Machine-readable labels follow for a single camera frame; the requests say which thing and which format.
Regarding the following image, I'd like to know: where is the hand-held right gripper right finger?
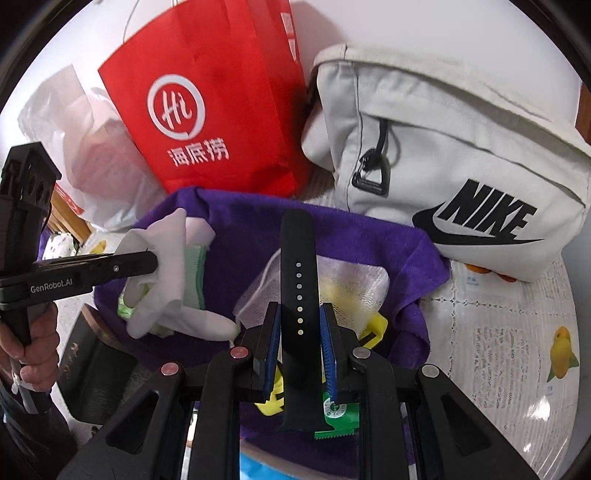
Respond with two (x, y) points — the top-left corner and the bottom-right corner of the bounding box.
(321, 302), (541, 480)

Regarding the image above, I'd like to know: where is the purple towel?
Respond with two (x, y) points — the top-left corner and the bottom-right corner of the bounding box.
(39, 187), (451, 476)

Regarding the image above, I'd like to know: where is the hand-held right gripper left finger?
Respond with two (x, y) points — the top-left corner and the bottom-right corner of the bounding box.
(55, 302), (282, 480)

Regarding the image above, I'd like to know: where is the yellow pouch with black strap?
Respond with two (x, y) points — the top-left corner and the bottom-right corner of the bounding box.
(254, 314), (389, 416)

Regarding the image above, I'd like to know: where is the red paper bag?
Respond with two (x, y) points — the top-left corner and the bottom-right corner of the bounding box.
(98, 0), (310, 198)

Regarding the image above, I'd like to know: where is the green serrated sachet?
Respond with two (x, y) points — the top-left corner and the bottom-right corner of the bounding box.
(314, 392), (361, 439)

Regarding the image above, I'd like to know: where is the person's left hand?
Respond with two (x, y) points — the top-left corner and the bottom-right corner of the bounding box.
(0, 300), (61, 393)

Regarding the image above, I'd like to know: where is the person's left forearm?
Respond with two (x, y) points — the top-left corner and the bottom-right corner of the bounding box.
(0, 364), (79, 480)

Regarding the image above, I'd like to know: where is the wooden door frame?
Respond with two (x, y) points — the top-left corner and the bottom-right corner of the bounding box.
(575, 90), (591, 144)

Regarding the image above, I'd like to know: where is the white green-patterned object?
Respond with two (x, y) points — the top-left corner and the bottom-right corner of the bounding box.
(41, 231), (81, 264)

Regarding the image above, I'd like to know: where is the green and white tissue pack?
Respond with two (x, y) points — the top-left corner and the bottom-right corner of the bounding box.
(116, 244), (207, 337)

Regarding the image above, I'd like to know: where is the black watch strap with holes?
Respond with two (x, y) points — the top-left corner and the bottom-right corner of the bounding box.
(276, 209), (326, 432)

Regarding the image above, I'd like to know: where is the grey backpack with black logo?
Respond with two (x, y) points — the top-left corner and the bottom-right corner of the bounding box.
(300, 42), (591, 283)

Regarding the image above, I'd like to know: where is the white plastic shopping bag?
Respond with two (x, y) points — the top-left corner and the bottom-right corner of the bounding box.
(17, 65), (167, 232)

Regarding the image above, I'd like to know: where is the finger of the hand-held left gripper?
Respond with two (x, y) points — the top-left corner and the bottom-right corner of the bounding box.
(33, 250), (158, 288)

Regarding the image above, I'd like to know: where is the blue tissue packet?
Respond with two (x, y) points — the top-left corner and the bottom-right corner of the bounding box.
(239, 450), (287, 480)

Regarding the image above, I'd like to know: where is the white mesh cloth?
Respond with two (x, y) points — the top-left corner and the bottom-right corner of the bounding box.
(233, 249), (389, 330)

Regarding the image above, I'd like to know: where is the wooden furniture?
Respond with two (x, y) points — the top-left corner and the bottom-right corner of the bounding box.
(46, 187), (93, 243)

